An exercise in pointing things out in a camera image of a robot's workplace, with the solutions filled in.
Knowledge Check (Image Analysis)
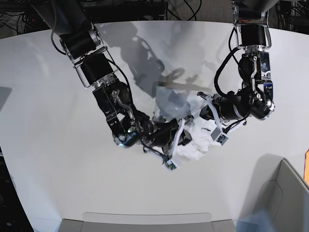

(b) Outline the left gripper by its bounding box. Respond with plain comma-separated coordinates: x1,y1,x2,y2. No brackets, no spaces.
197,91,248,133

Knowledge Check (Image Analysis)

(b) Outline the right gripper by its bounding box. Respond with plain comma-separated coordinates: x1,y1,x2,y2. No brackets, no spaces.
140,119,192,164

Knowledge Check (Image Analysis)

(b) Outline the white T-shirt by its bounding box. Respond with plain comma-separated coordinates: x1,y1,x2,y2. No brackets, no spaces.
154,83,219,160

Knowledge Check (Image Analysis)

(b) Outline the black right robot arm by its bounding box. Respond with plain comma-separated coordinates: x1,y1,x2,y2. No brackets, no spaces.
30,0,192,170

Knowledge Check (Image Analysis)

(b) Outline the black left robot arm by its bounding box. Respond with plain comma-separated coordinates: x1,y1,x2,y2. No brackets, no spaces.
198,0,277,135

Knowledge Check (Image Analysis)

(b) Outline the grey cardboard box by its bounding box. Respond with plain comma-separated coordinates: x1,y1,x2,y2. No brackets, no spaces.
255,159,309,232

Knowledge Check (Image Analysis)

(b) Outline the blue translucent object corner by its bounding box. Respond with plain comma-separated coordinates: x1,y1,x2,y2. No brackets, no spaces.
236,211,269,232

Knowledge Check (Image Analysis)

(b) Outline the orange object at edge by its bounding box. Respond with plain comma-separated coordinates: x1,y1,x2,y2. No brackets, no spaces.
304,150,309,184

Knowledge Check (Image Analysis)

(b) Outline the grey laptop corner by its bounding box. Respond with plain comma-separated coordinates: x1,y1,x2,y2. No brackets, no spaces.
0,87,12,111

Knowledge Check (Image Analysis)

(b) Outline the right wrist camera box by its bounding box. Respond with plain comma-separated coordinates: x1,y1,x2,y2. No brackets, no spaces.
164,160,177,171

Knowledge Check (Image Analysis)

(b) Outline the black cable loop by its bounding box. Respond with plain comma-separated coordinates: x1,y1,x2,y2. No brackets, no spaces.
213,26,242,97

